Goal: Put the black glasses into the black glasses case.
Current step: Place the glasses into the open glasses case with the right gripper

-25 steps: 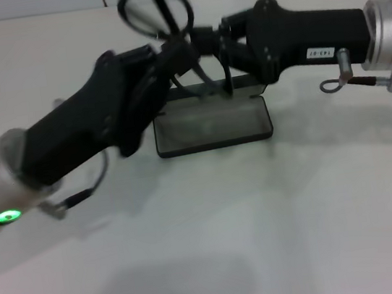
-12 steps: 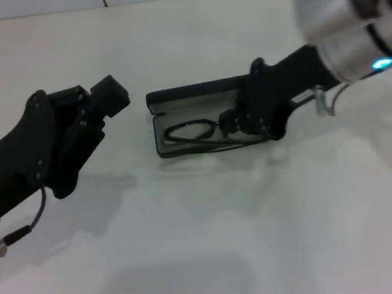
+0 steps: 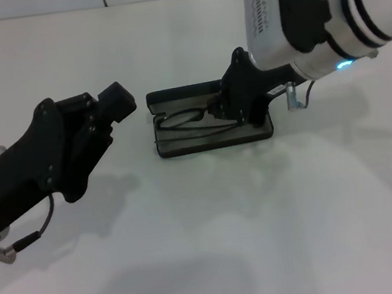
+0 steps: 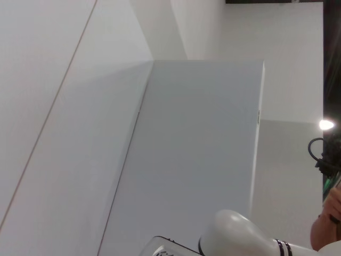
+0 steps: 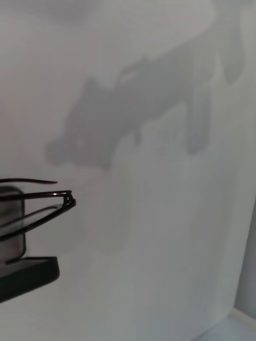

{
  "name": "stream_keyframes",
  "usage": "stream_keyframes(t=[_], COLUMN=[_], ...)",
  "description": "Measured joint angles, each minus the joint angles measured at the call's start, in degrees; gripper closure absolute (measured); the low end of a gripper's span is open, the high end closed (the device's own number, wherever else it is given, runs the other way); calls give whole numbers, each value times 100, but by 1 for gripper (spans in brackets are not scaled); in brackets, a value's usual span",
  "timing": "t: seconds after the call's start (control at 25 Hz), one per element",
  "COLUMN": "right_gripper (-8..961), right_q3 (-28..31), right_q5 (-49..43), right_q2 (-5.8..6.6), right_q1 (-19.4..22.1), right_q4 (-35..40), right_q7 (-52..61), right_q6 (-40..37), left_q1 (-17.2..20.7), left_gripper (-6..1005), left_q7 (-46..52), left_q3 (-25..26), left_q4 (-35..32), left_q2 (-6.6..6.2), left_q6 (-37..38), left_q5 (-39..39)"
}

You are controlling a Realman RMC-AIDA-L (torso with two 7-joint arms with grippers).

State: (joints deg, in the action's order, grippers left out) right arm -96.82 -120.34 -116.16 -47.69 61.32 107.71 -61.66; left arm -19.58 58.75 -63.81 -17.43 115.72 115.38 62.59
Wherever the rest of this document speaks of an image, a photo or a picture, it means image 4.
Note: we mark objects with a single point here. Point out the person bare forearm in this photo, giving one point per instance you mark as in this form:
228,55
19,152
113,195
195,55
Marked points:
326,229

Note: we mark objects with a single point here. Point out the white partition board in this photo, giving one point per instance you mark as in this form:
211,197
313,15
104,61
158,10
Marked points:
199,149

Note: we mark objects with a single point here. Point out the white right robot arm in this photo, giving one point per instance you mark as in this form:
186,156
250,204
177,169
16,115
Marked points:
239,234

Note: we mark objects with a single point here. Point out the bright lamp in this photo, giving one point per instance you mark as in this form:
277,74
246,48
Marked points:
326,124

